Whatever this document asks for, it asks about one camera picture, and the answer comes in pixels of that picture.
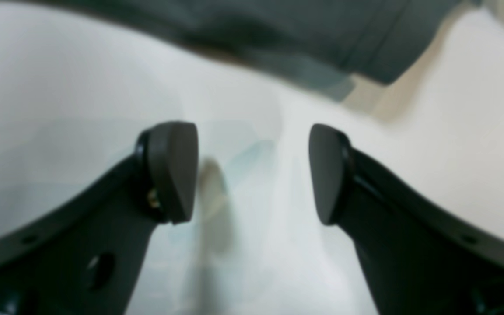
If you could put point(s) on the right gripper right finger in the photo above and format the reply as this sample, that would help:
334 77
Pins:
417 259

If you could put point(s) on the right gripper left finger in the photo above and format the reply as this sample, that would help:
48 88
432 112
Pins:
85 257

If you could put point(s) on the dark grey t-shirt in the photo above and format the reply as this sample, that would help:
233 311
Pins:
299 40

